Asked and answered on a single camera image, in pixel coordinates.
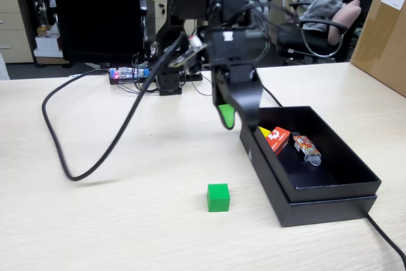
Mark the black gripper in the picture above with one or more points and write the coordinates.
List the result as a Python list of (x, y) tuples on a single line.
[(238, 49)]

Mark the yellow cube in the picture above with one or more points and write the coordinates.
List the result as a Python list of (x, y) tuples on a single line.
[(264, 132)]

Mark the red white cardboard box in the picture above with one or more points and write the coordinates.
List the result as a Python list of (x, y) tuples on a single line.
[(279, 141)]

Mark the green cube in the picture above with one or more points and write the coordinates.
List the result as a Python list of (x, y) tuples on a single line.
[(219, 199)]

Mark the black WOWROBO robot arm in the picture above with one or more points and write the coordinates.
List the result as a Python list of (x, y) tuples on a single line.
[(190, 6)]

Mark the brown cardboard box behind chair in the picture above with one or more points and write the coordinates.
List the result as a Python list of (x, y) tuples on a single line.
[(274, 10)]

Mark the black open box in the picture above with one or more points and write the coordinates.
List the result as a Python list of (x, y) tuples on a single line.
[(330, 212), (336, 193)]

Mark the large brown cardboard box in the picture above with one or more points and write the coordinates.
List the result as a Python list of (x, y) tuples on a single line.
[(380, 45)]

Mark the patterned lighter clear case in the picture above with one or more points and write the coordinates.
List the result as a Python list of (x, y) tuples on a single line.
[(304, 145)]

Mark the black office chair with armrests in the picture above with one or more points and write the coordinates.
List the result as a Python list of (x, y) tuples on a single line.
[(288, 34)]

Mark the blue controller circuit board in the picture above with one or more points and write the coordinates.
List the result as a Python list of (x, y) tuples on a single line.
[(127, 72)]

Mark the gray cloth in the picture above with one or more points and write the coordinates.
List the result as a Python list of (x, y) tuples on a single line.
[(323, 7)]

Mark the pink cushion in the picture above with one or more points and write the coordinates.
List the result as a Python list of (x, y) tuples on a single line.
[(344, 18)]

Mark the large black chair back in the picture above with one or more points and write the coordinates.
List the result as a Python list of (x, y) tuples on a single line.
[(95, 14)]

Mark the beige drawer cabinet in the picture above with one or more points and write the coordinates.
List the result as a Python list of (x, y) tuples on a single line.
[(12, 30)]

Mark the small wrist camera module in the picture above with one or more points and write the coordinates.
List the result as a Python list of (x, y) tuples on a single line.
[(187, 56)]

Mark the beige pedestal drawer unit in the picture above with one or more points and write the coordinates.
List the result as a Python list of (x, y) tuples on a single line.
[(157, 20)]

